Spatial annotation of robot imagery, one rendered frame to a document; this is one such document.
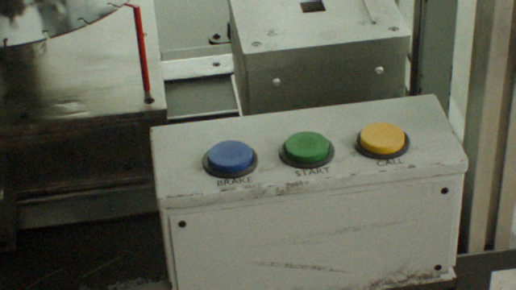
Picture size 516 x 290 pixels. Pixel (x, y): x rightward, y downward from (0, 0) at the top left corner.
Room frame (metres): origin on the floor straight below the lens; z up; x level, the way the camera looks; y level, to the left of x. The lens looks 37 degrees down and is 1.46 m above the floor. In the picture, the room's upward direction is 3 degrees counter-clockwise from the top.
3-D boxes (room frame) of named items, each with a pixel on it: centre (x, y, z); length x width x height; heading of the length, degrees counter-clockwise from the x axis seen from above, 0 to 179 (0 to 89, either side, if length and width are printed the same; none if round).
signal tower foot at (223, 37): (1.20, 0.02, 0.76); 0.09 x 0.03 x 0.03; 96
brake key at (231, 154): (0.73, 0.03, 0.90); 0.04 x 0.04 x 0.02
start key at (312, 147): (0.74, -0.04, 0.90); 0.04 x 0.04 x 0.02
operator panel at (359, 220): (0.75, -0.04, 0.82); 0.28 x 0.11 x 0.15; 96
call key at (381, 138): (0.75, -0.11, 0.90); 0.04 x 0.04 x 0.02
